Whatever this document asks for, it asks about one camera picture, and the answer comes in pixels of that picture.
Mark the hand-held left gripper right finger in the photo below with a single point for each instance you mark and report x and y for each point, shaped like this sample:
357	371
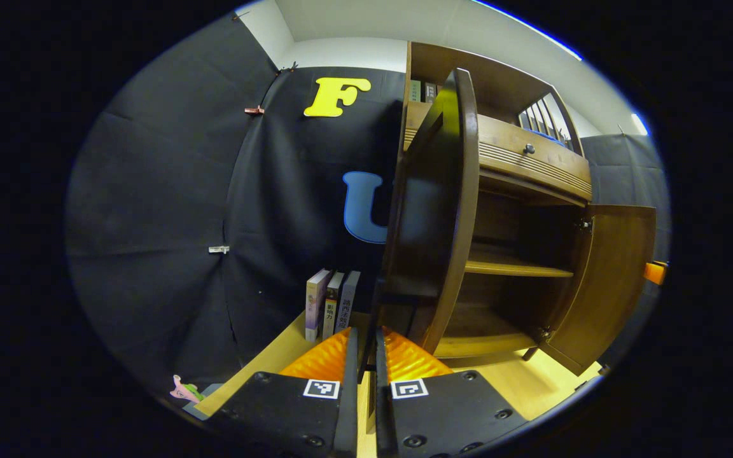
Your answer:
384	413

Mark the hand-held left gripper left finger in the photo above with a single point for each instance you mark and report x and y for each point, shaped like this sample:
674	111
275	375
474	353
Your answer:
347	407

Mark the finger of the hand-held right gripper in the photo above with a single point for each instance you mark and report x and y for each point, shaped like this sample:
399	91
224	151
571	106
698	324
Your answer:
656	272

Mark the wooden shoe cabinet door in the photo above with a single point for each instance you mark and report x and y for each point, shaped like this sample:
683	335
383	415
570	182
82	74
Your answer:
614	286
430	222

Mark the wooden double-door shoe cabinet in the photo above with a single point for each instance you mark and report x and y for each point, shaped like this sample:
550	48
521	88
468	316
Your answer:
500	83

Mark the wooden cabinet drawer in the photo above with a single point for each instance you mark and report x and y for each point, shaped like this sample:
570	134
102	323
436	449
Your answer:
560	170

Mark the wooden inner cabinet shelf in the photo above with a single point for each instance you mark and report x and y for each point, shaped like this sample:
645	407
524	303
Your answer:
513	267

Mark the dark yellow-label book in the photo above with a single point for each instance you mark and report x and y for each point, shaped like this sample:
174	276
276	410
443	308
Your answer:
331	305

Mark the lilac white book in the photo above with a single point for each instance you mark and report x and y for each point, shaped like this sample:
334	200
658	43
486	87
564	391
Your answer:
315	305

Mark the grey-blue book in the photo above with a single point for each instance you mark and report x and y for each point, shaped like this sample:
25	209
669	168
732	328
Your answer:
347	299

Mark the small ceiling light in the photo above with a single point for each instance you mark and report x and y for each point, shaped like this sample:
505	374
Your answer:
640	124

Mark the small pink figure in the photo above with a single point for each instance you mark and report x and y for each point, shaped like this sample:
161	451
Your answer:
183	389

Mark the black round drawer knob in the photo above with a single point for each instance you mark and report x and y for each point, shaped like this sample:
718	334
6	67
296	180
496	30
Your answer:
529	149

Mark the silver backdrop clip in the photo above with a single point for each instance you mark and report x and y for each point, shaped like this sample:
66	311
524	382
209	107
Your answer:
219	249

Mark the grey book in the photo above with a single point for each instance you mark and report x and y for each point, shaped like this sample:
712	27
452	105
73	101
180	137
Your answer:
430	93

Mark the black backdrop cloth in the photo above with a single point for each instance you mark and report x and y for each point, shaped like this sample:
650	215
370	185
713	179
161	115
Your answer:
150	191

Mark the red backdrop clip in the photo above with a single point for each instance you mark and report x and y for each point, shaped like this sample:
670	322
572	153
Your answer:
254	111

